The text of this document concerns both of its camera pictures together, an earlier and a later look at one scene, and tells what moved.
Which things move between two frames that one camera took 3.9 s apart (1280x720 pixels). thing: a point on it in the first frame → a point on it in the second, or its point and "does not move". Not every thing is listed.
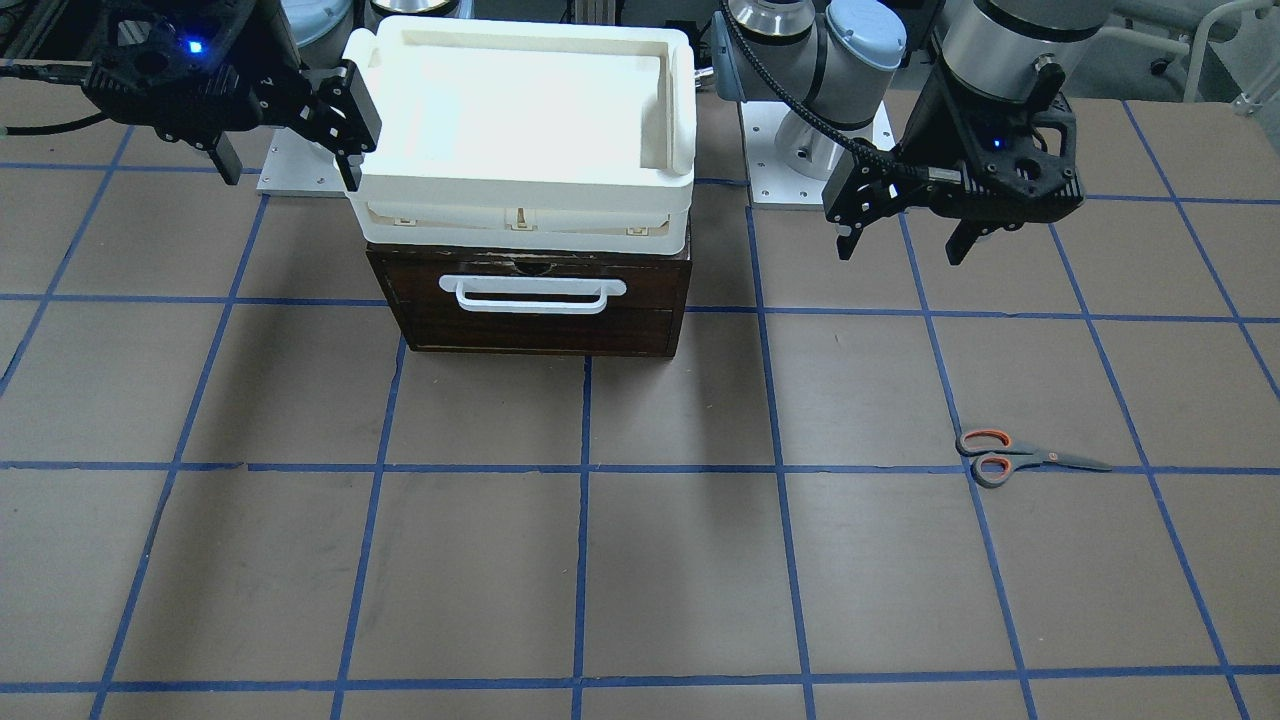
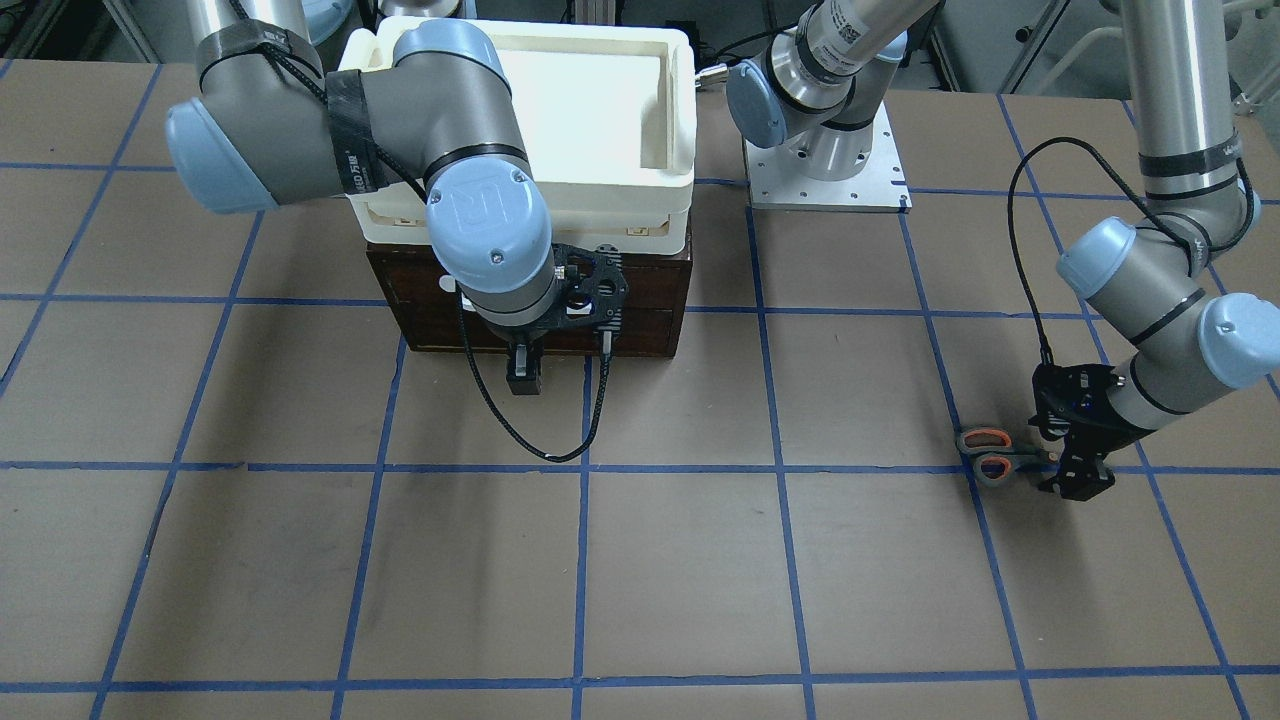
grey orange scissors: (998, 458) does not move
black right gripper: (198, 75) → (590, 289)
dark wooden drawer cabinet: (502, 300) does not move
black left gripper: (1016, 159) → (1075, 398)
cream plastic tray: (529, 135) does not move
